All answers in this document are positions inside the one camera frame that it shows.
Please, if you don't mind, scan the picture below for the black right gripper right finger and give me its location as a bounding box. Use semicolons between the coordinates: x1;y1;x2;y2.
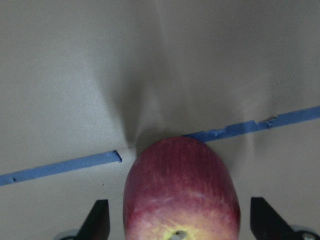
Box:
250;197;300;240

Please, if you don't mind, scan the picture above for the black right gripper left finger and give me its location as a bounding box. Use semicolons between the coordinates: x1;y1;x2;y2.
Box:
75;199;110;240

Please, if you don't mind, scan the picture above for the red yellow apple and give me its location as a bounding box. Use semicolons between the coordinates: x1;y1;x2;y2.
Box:
123;136;241;240

